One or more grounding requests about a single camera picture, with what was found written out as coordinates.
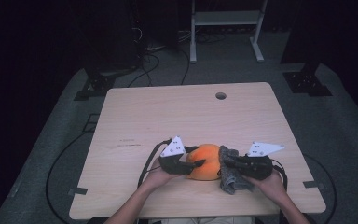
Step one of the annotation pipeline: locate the black floor cable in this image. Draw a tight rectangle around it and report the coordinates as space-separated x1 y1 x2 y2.
127 50 161 88
45 132 90 224
177 48 191 86
304 153 338 224

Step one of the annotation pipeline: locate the orange plush toy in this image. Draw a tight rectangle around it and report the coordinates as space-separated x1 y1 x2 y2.
185 143 223 182

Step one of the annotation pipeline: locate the bundle of dark cables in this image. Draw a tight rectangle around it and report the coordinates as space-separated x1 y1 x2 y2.
176 29 227 45

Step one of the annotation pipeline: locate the black tape square outline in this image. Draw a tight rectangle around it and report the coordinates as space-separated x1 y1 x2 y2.
81 113 101 133

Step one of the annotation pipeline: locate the hand-held gripper cable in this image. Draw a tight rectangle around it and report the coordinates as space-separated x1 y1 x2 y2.
271 158 289 191
137 138 172 188

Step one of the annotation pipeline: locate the grey tape strip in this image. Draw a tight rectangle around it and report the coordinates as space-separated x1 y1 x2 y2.
8 184 21 199

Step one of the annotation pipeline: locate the black tape strip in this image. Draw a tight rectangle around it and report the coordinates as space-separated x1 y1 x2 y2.
68 187 89 196
302 180 326 189

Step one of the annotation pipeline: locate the left hand-held gripper cable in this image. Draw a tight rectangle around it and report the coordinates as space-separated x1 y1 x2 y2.
137 138 172 188

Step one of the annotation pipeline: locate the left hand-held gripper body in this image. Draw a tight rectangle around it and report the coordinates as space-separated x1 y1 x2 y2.
158 135 197 175

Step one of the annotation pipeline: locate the person's left hand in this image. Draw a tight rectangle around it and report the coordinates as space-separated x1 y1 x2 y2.
140 158 182 192

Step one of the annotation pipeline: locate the white metal stand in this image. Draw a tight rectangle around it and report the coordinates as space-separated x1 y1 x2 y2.
189 0 269 64

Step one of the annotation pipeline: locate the grey fluffy cloth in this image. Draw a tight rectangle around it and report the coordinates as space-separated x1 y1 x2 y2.
217 145 256 196

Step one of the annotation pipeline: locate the person's right hand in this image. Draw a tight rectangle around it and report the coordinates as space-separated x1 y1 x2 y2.
244 170 289 206

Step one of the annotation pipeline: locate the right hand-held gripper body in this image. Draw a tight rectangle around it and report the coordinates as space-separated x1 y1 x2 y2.
240 142 285 181

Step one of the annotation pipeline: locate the black metal stand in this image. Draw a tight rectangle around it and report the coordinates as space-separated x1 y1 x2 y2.
281 0 333 98
74 62 138 102

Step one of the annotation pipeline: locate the right hand-held gripper cable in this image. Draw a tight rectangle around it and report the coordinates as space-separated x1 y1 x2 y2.
271 158 289 191

